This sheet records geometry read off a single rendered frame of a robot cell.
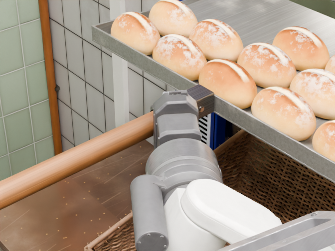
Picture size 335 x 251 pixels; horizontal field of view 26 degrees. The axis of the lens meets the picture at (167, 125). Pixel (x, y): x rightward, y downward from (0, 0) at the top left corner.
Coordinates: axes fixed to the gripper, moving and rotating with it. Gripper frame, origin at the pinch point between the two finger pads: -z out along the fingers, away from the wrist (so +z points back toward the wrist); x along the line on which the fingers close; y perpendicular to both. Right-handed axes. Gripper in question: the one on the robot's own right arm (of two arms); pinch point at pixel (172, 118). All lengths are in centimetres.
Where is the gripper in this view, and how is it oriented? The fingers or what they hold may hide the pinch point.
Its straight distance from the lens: 96.6
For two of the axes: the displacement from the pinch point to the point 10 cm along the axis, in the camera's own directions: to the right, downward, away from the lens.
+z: 1.0, 5.5, -8.3
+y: -10.0, 0.6, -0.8
